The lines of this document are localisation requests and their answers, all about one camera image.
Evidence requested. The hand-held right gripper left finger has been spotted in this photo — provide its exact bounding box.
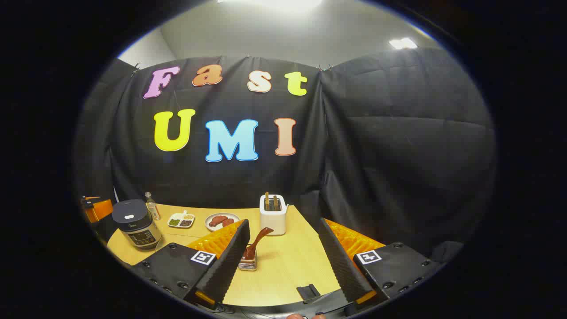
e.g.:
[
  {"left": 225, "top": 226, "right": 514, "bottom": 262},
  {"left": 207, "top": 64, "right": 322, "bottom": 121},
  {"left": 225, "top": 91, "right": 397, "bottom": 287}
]
[{"left": 131, "top": 219, "right": 251, "bottom": 311}]

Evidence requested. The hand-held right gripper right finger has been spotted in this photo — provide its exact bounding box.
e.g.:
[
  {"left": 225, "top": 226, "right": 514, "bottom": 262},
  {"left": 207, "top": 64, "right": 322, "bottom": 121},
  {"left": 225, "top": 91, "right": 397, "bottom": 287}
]
[{"left": 318, "top": 217, "right": 443, "bottom": 316}]

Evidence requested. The clear striped chopstick holder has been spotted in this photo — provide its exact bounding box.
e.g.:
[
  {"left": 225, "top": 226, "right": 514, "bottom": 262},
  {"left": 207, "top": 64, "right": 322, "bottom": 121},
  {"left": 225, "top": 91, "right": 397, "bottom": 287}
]
[{"left": 238, "top": 250, "right": 258, "bottom": 272}]

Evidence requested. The brown wooden spoon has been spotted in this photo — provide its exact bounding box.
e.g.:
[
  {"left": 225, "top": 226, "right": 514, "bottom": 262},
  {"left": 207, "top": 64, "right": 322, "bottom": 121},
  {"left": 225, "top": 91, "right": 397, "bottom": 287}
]
[{"left": 243, "top": 227, "right": 274, "bottom": 261}]

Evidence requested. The grey and cream rice cooker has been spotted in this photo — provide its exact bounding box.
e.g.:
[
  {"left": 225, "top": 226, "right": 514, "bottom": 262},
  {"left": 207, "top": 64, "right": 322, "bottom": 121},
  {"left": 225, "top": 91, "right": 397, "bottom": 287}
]
[{"left": 112, "top": 199, "right": 162, "bottom": 251}]

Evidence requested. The white slotted holder box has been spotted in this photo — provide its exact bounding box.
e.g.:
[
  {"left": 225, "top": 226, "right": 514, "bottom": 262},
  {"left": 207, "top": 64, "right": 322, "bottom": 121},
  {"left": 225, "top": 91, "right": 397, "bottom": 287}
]
[{"left": 259, "top": 194, "right": 289, "bottom": 236}]

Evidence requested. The white round plate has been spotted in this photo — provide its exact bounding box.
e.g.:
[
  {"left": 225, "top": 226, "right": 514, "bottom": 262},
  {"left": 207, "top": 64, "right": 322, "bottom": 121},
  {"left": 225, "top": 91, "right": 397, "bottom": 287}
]
[{"left": 205, "top": 212, "right": 241, "bottom": 232}]

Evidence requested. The clear bottle with brown cap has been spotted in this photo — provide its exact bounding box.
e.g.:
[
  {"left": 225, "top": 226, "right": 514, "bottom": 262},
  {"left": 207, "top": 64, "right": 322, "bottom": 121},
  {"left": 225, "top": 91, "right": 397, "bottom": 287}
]
[{"left": 145, "top": 191, "right": 161, "bottom": 221}]

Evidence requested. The white divided dish with beans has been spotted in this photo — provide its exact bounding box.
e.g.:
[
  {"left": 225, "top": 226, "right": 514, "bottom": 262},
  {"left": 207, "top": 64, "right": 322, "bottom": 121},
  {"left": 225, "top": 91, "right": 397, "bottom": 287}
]
[{"left": 167, "top": 210, "right": 196, "bottom": 229}]

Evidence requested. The black backdrop cloth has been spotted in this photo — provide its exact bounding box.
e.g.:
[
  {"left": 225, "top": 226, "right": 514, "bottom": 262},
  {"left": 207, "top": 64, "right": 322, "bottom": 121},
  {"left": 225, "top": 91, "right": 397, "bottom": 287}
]
[{"left": 73, "top": 47, "right": 497, "bottom": 266}]

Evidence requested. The ceiling light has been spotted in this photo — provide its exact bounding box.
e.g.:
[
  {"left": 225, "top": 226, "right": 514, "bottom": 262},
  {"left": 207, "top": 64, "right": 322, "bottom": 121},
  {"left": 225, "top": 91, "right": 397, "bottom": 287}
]
[{"left": 217, "top": 0, "right": 324, "bottom": 12}]

